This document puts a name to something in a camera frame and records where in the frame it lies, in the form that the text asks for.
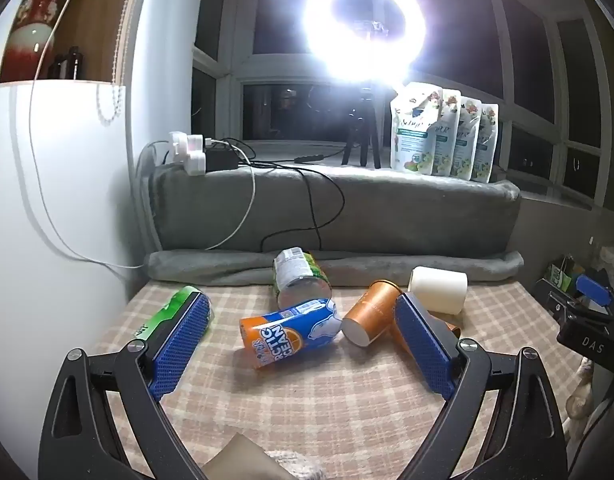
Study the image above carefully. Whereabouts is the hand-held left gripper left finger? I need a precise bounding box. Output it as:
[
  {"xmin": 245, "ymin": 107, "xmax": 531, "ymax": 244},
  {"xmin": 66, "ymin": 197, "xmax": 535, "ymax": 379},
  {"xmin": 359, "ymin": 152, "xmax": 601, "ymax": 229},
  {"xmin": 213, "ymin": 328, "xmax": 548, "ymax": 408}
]
[{"xmin": 38, "ymin": 291, "xmax": 212, "ymax": 480}]

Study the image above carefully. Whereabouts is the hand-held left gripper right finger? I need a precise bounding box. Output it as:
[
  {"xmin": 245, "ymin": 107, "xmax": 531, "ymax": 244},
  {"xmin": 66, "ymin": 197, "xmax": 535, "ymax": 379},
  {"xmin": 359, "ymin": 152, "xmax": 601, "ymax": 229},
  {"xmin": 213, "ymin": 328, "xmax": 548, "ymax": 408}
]
[{"xmin": 393, "ymin": 292, "xmax": 569, "ymax": 480}]

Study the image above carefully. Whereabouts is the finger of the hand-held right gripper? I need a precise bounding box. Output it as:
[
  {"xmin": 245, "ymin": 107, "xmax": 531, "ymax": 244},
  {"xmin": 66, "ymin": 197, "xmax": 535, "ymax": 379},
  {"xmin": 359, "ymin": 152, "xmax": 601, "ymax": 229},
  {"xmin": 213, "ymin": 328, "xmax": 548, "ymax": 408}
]
[
  {"xmin": 535, "ymin": 280, "xmax": 580, "ymax": 324},
  {"xmin": 574, "ymin": 273, "xmax": 614, "ymax": 318}
]

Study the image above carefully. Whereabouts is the white plastic cup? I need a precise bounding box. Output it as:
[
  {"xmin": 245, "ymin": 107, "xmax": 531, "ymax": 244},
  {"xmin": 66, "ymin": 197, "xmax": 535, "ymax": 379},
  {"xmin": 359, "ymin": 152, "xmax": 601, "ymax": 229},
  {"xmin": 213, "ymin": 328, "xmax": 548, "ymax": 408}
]
[{"xmin": 408, "ymin": 266, "xmax": 468, "ymax": 316}]

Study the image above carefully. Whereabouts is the green and white paper bag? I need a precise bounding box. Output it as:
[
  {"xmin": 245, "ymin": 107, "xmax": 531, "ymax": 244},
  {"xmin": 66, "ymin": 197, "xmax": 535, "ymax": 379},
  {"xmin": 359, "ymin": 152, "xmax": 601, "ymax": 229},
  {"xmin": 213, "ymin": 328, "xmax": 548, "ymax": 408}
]
[{"xmin": 548, "ymin": 255, "xmax": 576, "ymax": 293}]

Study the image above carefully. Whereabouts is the green drink can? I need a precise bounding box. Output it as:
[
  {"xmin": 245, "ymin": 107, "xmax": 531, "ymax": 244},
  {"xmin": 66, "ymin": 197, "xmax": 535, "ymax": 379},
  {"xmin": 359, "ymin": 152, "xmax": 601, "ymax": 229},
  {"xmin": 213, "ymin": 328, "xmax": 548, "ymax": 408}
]
[{"xmin": 132, "ymin": 286, "xmax": 214, "ymax": 342}]

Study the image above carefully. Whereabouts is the orange and blue drink can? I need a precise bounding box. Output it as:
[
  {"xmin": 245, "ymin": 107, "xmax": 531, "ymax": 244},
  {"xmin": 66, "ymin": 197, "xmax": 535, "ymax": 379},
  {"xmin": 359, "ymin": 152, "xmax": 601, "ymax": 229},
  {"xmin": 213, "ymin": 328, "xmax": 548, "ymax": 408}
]
[{"xmin": 238, "ymin": 298, "xmax": 342, "ymax": 370}]

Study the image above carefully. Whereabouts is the plaid blanket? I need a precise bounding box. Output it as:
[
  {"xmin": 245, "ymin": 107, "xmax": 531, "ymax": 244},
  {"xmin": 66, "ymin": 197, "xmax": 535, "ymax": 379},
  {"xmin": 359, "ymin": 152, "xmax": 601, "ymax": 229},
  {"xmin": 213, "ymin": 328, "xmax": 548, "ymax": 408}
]
[{"xmin": 87, "ymin": 280, "xmax": 588, "ymax": 480}]

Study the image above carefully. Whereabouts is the brown cardboard piece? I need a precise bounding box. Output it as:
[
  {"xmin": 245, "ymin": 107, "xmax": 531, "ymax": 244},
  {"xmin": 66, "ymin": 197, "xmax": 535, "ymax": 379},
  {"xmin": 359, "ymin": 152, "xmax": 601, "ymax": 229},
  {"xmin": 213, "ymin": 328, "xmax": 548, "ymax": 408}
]
[{"xmin": 201, "ymin": 434, "xmax": 280, "ymax": 480}]

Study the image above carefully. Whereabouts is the grey blanket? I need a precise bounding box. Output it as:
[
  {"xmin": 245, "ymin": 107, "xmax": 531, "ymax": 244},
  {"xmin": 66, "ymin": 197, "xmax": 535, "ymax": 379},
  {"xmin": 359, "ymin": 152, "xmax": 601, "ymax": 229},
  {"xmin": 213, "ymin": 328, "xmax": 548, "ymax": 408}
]
[{"xmin": 143, "ymin": 164, "xmax": 525, "ymax": 287}]

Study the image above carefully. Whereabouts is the green labelled tin can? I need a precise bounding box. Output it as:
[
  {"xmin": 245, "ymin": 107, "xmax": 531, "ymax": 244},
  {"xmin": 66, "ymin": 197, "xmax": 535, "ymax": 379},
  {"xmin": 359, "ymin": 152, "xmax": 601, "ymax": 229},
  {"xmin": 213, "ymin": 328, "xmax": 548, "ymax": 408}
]
[{"xmin": 273, "ymin": 247, "xmax": 334, "ymax": 309}]

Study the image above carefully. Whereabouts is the fuzzy white clothing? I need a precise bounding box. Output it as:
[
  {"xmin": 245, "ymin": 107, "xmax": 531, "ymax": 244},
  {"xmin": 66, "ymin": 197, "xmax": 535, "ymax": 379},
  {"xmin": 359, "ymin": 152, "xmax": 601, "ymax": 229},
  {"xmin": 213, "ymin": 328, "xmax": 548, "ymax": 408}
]
[{"xmin": 264, "ymin": 451, "xmax": 330, "ymax": 480}]

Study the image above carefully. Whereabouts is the white refill pouch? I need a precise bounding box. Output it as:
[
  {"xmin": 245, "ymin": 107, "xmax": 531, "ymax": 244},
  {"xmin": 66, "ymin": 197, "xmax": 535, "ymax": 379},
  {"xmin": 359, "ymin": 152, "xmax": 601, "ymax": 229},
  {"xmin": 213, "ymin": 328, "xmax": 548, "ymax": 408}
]
[
  {"xmin": 473, "ymin": 102, "xmax": 500, "ymax": 184},
  {"xmin": 436, "ymin": 89, "xmax": 464, "ymax": 177},
  {"xmin": 456, "ymin": 96, "xmax": 484, "ymax": 181},
  {"xmin": 390, "ymin": 82, "xmax": 445, "ymax": 174}
]

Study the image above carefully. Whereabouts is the white power strip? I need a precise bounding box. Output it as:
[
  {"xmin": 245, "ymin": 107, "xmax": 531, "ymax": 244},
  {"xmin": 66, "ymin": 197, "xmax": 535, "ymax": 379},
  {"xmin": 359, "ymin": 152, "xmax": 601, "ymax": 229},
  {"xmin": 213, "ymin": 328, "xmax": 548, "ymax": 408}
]
[{"xmin": 156, "ymin": 130, "xmax": 208, "ymax": 177}]

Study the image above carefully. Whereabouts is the black charger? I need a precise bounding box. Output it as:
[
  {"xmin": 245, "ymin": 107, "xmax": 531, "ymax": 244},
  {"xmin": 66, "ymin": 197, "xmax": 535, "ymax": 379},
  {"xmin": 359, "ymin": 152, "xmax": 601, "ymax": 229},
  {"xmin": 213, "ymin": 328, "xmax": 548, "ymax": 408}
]
[{"xmin": 205, "ymin": 141, "xmax": 241, "ymax": 172}]

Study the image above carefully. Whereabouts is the black tripod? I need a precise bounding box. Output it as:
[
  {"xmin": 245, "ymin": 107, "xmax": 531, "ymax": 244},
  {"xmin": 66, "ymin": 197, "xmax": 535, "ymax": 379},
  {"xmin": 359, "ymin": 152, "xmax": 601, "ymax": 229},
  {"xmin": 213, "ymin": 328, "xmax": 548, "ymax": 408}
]
[{"xmin": 341, "ymin": 80, "xmax": 382, "ymax": 170}]

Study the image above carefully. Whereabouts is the wooden shelf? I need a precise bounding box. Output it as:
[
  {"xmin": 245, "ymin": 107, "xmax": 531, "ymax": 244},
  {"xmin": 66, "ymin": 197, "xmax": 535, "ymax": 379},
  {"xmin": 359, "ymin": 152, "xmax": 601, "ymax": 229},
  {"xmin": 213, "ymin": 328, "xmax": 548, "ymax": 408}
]
[{"xmin": 0, "ymin": 0, "xmax": 140, "ymax": 90}]

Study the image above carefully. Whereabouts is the red and white vase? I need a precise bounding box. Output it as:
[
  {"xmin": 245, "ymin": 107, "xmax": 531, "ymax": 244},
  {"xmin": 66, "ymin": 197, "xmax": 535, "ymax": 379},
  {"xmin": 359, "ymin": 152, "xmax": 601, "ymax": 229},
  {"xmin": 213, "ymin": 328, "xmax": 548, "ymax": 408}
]
[{"xmin": 0, "ymin": 0, "xmax": 71, "ymax": 84}]

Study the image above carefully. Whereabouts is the short white cable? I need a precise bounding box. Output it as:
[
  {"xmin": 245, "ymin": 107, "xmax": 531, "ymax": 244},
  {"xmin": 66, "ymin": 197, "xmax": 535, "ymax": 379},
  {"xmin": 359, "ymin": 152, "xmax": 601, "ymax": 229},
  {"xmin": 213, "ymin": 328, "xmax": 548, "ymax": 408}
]
[{"xmin": 205, "ymin": 137, "xmax": 258, "ymax": 251}]

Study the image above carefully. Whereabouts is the black looped cable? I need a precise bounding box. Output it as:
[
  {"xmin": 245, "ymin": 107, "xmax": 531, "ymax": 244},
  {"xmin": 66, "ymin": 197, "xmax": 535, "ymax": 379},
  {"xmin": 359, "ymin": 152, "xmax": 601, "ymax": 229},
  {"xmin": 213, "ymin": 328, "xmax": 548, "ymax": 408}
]
[{"xmin": 219, "ymin": 136, "xmax": 346, "ymax": 254}]

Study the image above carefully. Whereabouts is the white window frame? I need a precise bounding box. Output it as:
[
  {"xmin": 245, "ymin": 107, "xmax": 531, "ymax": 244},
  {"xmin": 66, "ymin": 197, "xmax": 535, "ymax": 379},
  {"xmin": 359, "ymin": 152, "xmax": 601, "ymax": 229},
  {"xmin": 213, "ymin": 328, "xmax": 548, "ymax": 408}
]
[{"xmin": 192, "ymin": 0, "xmax": 614, "ymax": 213}]

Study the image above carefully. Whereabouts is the black cable with plug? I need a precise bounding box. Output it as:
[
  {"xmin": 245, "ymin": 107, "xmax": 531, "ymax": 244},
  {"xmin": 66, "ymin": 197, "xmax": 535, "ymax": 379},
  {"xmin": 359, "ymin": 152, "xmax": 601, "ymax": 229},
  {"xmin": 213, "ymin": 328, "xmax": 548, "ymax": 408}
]
[{"xmin": 247, "ymin": 151, "xmax": 344, "ymax": 167}]

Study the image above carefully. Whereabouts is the long white cable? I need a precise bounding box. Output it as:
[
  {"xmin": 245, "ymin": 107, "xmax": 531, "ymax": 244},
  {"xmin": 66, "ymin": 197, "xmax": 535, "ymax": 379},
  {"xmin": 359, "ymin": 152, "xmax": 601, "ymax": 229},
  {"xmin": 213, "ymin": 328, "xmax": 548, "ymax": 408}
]
[{"xmin": 28, "ymin": 0, "xmax": 144, "ymax": 268}]

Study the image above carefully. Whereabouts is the white bead chain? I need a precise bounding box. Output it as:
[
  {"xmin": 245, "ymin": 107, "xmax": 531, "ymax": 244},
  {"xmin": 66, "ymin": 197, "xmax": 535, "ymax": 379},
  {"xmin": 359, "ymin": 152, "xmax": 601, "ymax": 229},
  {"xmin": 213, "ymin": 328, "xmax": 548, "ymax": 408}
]
[{"xmin": 95, "ymin": 0, "xmax": 142, "ymax": 124}]

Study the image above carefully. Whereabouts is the ring light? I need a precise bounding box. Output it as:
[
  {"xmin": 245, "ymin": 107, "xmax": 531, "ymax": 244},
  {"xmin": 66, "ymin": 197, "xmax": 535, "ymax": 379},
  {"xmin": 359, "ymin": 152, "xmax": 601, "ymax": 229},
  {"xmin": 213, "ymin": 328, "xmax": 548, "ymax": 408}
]
[{"xmin": 303, "ymin": 0, "xmax": 428, "ymax": 82}]

